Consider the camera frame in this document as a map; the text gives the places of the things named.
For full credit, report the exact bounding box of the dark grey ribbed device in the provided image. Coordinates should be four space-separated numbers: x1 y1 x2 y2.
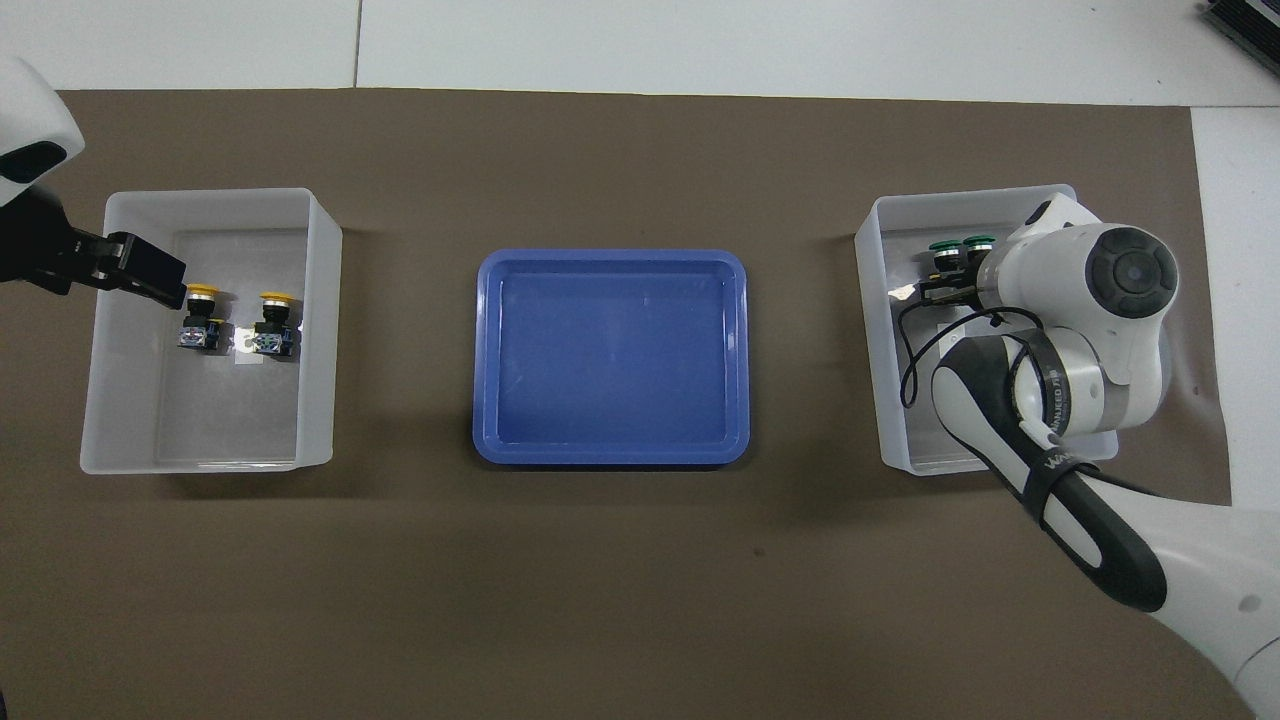
1203 0 1280 63

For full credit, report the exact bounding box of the yellow push button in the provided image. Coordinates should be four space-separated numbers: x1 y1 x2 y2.
250 291 301 359
178 283 226 351

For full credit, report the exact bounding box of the translucent white plastic box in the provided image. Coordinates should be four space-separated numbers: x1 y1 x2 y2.
80 187 344 476
854 183 1119 477

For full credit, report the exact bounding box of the brown table mat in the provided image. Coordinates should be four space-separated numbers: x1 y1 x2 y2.
0 88 1256 720

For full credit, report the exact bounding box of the blue plastic tray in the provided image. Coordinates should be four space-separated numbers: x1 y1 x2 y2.
472 248 752 468

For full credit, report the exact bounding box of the green push button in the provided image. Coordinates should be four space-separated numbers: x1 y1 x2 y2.
928 238 967 287
962 235 999 286

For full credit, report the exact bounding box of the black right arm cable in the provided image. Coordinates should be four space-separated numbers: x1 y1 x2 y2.
897 283 1061 521

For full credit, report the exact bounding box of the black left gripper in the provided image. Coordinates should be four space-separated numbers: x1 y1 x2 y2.
0 190 188 309

